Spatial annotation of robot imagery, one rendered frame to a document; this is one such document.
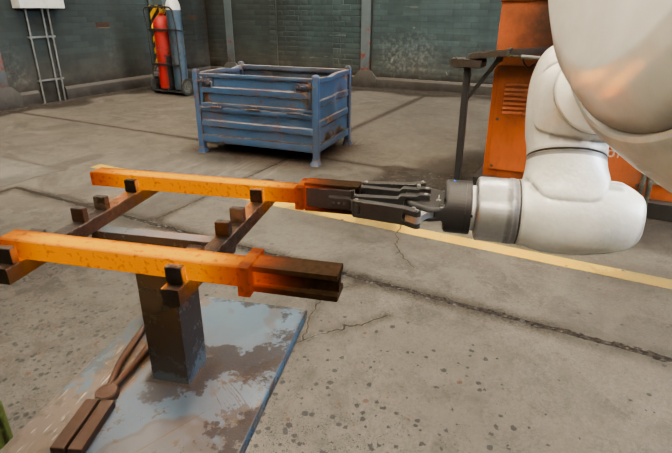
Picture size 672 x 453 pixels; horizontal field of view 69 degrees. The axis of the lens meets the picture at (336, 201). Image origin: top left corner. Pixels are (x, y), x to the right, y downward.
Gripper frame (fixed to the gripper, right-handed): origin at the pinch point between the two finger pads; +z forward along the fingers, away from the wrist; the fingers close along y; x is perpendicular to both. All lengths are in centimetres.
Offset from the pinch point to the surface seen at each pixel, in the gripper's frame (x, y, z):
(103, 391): -25.0, -20.0, 28.5
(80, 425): -25.2, -26.0, 27.5
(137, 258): 0.7, -25.3, 15.3
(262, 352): -26.2, -5.4, 10.2
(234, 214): -0.1, -9.8, 11.0
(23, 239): 0.9, -24.7, 30.5
